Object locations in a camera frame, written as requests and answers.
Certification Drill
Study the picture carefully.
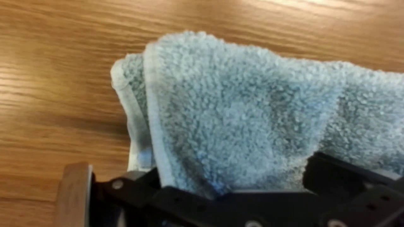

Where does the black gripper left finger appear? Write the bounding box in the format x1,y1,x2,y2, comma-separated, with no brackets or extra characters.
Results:
53,163,199,227

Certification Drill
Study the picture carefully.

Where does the light blue terry towel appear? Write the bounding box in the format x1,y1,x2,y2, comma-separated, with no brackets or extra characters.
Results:
109,29,404,200

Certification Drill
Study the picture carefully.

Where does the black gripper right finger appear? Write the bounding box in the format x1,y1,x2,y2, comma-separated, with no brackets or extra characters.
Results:
303,152,404,227

